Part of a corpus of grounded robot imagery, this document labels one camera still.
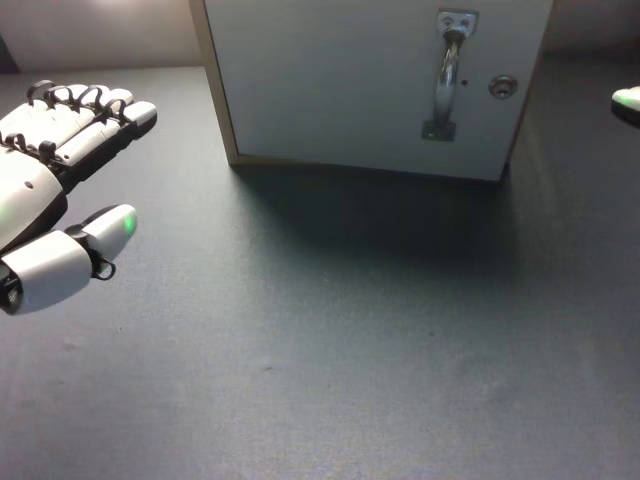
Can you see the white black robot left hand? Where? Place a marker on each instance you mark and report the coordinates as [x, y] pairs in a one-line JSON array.
[[30, 192]]

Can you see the wooden cabinet body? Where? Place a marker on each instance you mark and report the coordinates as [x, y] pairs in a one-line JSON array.
[[216, 90]]

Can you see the round metal lock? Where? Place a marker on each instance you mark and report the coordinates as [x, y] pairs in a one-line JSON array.
[[502, 86]]

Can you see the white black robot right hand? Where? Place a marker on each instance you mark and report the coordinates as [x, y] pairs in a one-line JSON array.
[[631, 99]]

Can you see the grey table cloth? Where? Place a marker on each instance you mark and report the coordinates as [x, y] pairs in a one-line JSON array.
[[320, 350]]

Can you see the white cabinet door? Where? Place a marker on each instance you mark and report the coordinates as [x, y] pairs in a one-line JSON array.
[[325, 85]]

